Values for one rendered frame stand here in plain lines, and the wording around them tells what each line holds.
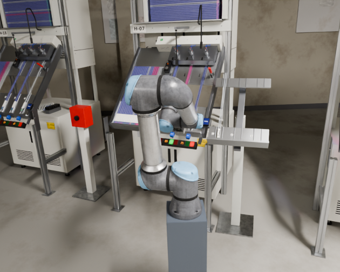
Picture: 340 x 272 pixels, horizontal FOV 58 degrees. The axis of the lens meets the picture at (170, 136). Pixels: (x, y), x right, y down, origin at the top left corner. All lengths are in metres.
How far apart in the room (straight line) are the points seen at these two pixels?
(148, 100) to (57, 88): 4.13
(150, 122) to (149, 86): 0.16
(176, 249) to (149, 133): 0.56
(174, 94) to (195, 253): 0.75
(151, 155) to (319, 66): 4.40
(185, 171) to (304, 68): 4.21
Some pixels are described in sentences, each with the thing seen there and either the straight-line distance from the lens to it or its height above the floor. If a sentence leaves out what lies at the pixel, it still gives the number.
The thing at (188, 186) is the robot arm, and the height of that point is 0.71.
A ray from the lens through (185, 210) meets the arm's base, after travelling 1.38.
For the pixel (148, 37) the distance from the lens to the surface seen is 2.64.
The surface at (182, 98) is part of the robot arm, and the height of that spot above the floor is 1.10.
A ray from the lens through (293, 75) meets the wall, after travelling 5.28.
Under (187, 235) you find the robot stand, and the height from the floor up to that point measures 0.48.
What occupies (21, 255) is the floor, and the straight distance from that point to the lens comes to 2.32.
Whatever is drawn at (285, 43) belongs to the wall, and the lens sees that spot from 5.16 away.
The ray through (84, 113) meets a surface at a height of 0.74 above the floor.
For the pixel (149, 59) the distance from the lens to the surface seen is 2.42.
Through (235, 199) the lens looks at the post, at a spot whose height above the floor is 0.22.
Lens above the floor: 1.36
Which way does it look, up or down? 20 degrees down
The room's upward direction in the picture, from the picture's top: 2 degrees counter-clockwise
